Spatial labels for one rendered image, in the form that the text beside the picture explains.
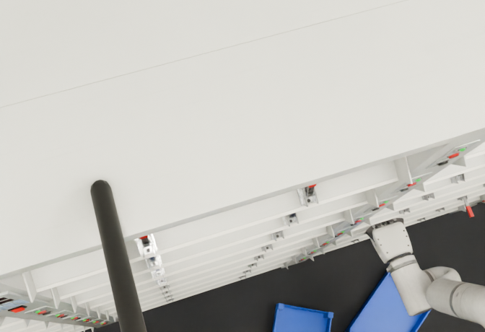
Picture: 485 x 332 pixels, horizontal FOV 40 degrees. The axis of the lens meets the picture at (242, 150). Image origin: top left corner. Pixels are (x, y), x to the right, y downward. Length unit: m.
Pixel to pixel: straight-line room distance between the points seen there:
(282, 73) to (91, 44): 0.25
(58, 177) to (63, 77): 0.13
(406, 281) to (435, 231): 0.76
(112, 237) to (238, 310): 1.78
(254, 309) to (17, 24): 1.79
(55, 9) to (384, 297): 1.94
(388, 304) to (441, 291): 0.82
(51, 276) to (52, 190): 0.26
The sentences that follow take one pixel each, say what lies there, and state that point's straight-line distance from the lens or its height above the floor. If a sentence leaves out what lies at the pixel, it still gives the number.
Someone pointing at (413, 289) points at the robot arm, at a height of 0.64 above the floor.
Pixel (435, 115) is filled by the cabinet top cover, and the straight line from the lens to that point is 0.90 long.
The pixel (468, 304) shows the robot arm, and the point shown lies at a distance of 1.70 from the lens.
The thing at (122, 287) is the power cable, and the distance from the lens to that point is 0.72.
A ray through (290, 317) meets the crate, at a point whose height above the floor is 0.00.
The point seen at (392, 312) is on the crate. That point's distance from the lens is 2.61.
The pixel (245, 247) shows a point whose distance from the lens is 1.45.
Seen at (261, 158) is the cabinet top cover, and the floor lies 1.70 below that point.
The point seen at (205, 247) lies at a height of 1.26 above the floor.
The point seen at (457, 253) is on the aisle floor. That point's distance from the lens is 2.72.
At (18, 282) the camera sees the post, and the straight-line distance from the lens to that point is 0.99.
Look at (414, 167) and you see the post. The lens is 1.07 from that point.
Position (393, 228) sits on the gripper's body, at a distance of 2.02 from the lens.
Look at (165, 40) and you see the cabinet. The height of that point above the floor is 1.70.
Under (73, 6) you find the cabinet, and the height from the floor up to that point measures 1.70.
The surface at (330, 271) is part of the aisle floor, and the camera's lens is 2.57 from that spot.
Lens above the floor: 2.50
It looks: 74 degrees down
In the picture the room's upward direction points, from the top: 16 degrees clockwise
